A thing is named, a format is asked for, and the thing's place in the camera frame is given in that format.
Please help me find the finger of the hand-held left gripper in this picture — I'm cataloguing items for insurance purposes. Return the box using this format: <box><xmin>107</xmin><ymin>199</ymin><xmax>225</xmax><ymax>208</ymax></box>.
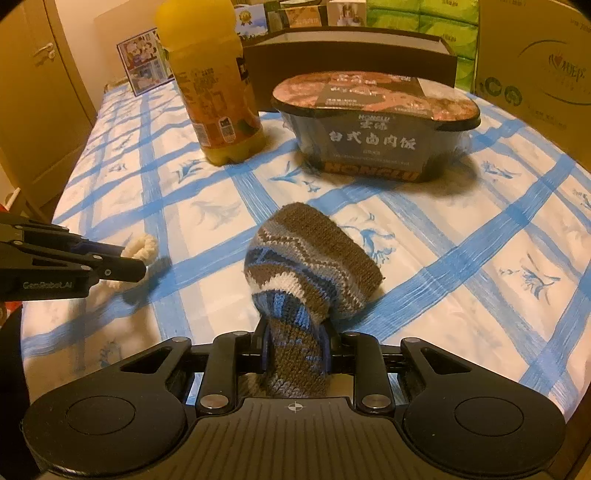
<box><xmin>0</xmin><ymin>244</ymin><xmax>149</xmax><ymax>284</ymax></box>
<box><xmin>0</xmin><ymin>213</ymin><xmax>126</xmax><ymax>259</ymax></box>

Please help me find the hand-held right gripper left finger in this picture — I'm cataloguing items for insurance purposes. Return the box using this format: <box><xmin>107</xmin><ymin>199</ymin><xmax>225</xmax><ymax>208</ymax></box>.
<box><xmin>117</xmin><ymin>318</ymin><xmax>273</xmax><ymax>416</ymax></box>

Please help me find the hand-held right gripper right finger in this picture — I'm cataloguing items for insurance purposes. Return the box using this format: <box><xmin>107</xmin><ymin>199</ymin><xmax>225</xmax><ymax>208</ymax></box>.
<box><xmin>318</xmin><ymin>323</ymin><xmax>469</xmax><ymax>412</ymax></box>

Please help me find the cream scrunchie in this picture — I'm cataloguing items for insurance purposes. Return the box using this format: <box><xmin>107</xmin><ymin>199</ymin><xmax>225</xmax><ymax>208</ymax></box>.
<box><xmin>104</xmin><ymin>233</ymin><xmax>158</xmax><ymax>291</ymax></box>

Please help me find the brown blue knit sock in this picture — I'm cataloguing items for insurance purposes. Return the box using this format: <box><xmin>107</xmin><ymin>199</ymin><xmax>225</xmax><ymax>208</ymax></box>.
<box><xmin>244</xmin><ymin>202</ymin><xmax>385</xmax><ymax>398</ymax></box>

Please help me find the brown cardboard box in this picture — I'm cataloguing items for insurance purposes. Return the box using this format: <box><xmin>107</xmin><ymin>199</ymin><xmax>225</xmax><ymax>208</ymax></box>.
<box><xmin>242</xmin><ymin>28</ymin><xmax>459</xmax><ymax>114</ymax></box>

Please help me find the wooden cabinet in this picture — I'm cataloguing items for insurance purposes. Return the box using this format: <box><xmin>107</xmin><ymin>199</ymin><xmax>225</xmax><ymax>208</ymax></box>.
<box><xmin>0</xmin><ymin>0</ymin><xmax>100</xmax><ymax>222</ymax></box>

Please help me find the purple blue milk carton box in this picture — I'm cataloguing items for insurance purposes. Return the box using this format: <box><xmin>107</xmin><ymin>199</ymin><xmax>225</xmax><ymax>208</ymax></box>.
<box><xmin>116</xmin><ymin>28</ymin><xmax>172</xmax><ymax>97</ymax></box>

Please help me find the orange juice bottle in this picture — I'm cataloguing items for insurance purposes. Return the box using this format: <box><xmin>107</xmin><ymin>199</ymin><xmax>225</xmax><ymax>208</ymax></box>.
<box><xmin>154</xmin><ymin>0</ymin><xmax>266</xmax><ymax>166</ymax></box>

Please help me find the instant noodle bowl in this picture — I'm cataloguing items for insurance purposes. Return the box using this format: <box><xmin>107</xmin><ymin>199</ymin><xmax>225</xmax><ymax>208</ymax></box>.
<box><xmin>270</xmin><ymin>69</ymin><xmax>482</xmax><ymax>184</ymax></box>

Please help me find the light blue milk carton box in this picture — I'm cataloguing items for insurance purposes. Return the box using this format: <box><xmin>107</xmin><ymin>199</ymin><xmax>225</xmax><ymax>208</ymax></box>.
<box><xmin>233</xmin><ymin>2</ymin><xmax>273</xmax><ymax>44</ymax></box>

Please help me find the orange snack box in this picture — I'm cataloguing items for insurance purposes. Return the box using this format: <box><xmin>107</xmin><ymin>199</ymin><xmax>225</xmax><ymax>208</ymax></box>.
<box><xmin>279</xmin><ymin>2</ymin><xmax>324</xmax><ymax>31</ymax></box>

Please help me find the green tissue multipack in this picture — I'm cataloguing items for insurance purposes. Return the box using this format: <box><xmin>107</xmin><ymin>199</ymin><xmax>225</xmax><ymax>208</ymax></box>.
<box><xmin>367</xmin><ymin>0</ymin><xmax>481</xmax><ymax>88</ymax></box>

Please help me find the small white box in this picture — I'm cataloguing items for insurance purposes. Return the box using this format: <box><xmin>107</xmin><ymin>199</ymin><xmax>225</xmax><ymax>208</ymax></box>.
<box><xmin>328</xmin><ymin>0</ymin><xmax>369</xmax><ymax>29</ymax></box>

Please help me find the large cardboard box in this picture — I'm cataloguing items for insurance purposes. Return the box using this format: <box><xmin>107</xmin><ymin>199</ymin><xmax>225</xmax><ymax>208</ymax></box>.
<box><xmin>473</xmin><ymin>0</ymin><xmax>591</xmax><ymax>125</ymax></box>

